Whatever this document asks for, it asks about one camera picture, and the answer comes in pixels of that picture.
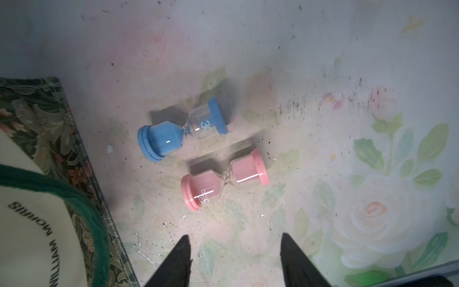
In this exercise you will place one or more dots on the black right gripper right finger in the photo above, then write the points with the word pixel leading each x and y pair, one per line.
pixel 298 270

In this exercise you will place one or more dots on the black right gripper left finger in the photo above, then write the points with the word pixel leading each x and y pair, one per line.
pixel 175 270

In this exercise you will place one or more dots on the cream canvas tote bag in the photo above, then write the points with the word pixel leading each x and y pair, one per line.
pixel 45 241

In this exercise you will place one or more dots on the pink hourglass front right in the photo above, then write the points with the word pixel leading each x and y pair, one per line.
pixel 205 187

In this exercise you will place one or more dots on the blue hourglass right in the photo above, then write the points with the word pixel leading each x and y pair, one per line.
pixel 162 139

